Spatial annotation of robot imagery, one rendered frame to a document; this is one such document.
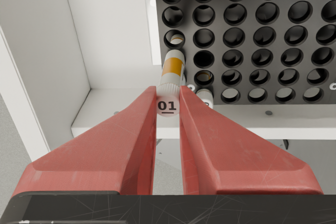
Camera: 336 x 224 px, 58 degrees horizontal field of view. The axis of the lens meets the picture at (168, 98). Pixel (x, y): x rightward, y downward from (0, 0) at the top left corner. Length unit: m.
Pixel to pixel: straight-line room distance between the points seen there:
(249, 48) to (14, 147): 1.65
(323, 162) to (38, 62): 0.51
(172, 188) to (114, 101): 1.47
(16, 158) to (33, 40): 1.64
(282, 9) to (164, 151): 1.32
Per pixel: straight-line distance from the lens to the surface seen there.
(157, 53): 0.25
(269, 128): 0.24
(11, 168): 1.92
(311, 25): 0.20
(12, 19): 0.20
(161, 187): 1.73
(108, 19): 0.26
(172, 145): 1.44
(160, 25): 0.19
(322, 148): 0.61
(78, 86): 0.27
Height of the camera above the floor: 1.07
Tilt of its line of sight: 55 degrees down
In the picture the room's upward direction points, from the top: 172 degrees counter-clockwise
